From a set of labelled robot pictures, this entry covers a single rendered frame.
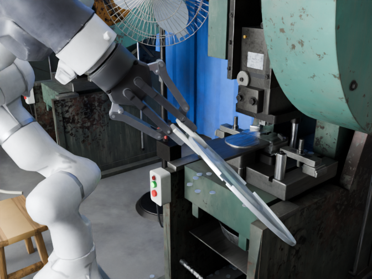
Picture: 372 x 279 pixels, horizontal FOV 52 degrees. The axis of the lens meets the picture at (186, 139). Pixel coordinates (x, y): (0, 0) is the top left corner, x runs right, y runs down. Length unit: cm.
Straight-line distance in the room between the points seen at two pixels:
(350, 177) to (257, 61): 57
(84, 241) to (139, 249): 101
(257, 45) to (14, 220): 128
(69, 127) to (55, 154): 164
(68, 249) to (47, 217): 16
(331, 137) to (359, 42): 69
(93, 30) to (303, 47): 45
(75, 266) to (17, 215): 81
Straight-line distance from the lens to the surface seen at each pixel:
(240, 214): 134
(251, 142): 137
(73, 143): 276
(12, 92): 104
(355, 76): 90
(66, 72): 64
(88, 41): 58
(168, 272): 179
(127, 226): 232
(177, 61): 372
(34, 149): 106
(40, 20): 59
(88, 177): 109
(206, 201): 146
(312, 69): 87
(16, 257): 224
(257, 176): 135
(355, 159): 155
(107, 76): 60
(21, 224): 186
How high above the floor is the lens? 129
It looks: 22 degrees down
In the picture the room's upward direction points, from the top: straight up
